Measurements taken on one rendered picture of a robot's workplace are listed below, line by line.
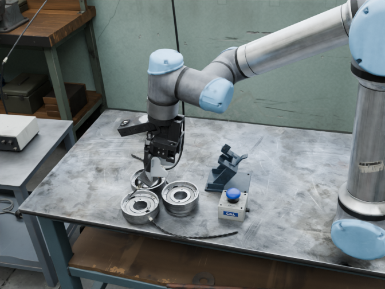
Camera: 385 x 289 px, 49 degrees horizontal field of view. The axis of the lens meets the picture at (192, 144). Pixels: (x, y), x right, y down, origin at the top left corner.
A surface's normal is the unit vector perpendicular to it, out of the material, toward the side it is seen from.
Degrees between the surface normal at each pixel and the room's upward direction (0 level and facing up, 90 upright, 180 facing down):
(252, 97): 90
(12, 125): 0
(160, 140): 9
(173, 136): 91
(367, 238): 98
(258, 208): 0
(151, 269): 0
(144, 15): 90
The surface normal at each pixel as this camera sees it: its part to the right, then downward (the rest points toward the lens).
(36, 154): -0.04, -0.83
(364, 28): -0.48, 0.40
